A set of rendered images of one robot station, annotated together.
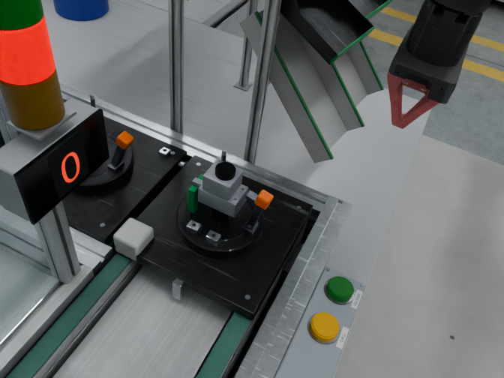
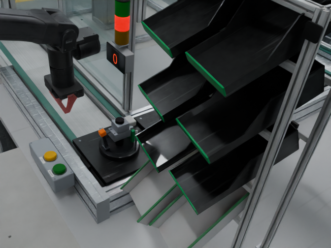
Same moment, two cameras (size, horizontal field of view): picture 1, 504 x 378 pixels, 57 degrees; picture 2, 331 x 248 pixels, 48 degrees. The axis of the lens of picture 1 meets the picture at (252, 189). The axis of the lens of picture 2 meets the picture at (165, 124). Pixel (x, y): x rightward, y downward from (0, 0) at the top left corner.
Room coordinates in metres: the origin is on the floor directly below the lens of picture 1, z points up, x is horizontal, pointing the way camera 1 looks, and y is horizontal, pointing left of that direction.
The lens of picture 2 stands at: (1.08, -0.71, 1.86)
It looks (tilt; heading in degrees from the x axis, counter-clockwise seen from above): 39 degrees down; 120
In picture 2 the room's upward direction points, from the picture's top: 7 degrees clockwise
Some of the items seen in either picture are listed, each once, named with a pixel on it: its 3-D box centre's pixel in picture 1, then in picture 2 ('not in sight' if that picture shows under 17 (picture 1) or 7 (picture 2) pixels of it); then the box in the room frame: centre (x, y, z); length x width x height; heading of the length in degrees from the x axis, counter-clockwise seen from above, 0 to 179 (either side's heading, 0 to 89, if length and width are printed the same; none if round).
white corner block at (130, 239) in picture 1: (133, 239); (128, 123); (0.42, 0.17, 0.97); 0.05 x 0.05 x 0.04; 71
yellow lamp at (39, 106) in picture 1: (32, 93); (121, 35); (0.34, 0.22, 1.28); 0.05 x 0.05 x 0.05
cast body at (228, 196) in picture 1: (217, 182); (122, 126); (0.48, 0.05, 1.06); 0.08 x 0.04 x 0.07; 70
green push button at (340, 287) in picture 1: (339, 290); (59, 169); (0.39, -0.16, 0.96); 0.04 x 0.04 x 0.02
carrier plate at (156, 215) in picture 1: (220, 226); (119, 149); (0.48, 0.04, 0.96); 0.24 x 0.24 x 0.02; 71
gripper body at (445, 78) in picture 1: (440, 35); (62, 75); (0.46, -0.16, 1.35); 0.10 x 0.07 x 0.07; 160
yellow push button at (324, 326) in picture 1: (324, 328); (50, 156); (0.33, -0.13, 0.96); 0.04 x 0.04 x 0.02
